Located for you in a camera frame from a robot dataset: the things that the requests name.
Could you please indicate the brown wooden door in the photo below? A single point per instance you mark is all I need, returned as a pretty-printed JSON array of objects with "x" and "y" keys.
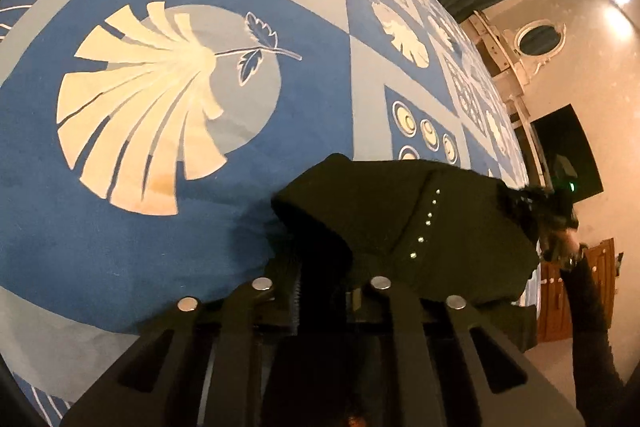
[{"x": 578, "y": 301}]

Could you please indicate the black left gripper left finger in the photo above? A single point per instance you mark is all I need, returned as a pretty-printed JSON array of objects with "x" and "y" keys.
[{"x": 196, "y": 364}]

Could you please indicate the oval wall mirror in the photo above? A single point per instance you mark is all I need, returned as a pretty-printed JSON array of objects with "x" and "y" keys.
[{"x": 540, "y": 38}]

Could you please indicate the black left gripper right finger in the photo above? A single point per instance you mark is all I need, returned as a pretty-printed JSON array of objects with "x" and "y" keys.
[{"x": 443, "y": 364}]

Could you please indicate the blue patterned bedspread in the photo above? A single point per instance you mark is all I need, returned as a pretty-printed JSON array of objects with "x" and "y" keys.
[{"x": 142, "y": 140}]

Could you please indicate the black wall television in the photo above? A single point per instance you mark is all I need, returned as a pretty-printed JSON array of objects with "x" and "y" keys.
[{"x": 568, "y": 154}]

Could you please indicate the black pants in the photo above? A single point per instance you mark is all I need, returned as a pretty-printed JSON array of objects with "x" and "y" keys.
[{"x": 440, "y": 229}]

